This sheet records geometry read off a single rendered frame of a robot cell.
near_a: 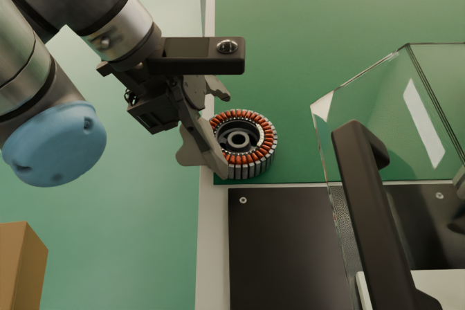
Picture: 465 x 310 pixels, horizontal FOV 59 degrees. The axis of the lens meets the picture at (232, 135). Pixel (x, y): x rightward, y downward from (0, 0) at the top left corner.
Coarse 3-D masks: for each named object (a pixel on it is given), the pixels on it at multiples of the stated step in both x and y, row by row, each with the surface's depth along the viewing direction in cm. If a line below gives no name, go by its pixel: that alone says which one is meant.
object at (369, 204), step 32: (352, 128) 22; (352, 160) 21; (384, 160) 23; (352, 192) 20; (384, 192) 20; (352, 224) 20; (384, 224) 18; (384, 256) 18; (384, 288) 17; (416, 288) 17
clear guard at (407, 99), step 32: (384, 64) 28; (416, 64) 26; (448, 64) 25; (352, 96) 28; (384, 96) 26; (416, 96) 24; (448, 96) 24; (320, 128) 29; (384, 128) 25; (416, 128) 23; (448, 128) 22; (416, 160) 23; (448, 160) 21; (416, 192) 22; (448, 192) 20; (416, 224) 21; (448, 224) 20; (352, 256) 23; (416, 256) 20; (448, 256) 19; (352, 288) 22; (448, 288) 18
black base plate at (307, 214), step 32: (256, 192) 54; (288, 192) 54; (320, 192) 54; (256, 224) 51; (288, 224) 51; (320, 224) 51; (256, 256) 48; (288, 256) 48; (320, 256) 48; (256, 288) 46; (288, 288) 46; (320, 288) 46
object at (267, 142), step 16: (224, 112) 62; (240, 112) 62; (224, 128) 61; (240, 128) 62; (256, 128) 60; (272, 128) 60; (224, 144) 61; (272, 144) 58; (240, 160) 56; (256, 160) 56; (272, 160) 59; (240, 176) 57
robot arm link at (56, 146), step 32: (0, 0) 24; (0, 32) 24; (32, 32) 28; (0, 64) 25; (32, 64) 27; (0, 96) 26; (32, 96) 28; (64, 96) 31; (0, 128) 29; (32, 128) 29; (64, 128) 29; (96, 128) 31; (32, 160) 29; (64, 160) 31; (96, 160) 34
